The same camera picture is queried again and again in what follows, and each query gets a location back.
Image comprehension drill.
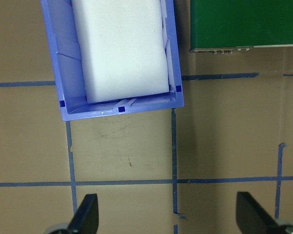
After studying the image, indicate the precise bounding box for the blue plastic storage bin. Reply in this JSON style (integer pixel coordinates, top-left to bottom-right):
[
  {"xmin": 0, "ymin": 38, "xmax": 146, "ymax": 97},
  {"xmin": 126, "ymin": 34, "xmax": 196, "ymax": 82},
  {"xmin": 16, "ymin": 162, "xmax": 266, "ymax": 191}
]
[{"xmin": 40, "ymin": 0, "xmax": 186, "ymax": 122}]

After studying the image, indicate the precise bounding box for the white foam pad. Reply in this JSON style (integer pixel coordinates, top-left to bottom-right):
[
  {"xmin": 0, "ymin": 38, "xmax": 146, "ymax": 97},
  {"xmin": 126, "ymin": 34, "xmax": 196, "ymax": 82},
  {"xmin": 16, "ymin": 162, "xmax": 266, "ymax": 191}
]
[{"xmin": 70, "ymin": 0, "xmax": 170, "ymax": 103}]

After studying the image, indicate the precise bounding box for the green belt conveyor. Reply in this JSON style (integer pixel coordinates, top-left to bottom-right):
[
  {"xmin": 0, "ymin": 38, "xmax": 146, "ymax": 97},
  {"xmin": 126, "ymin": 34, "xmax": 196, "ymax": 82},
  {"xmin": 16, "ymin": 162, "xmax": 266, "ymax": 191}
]
[{"xmin": 189, "ymin": 0, "xmax": 293, "ymax": 55}]

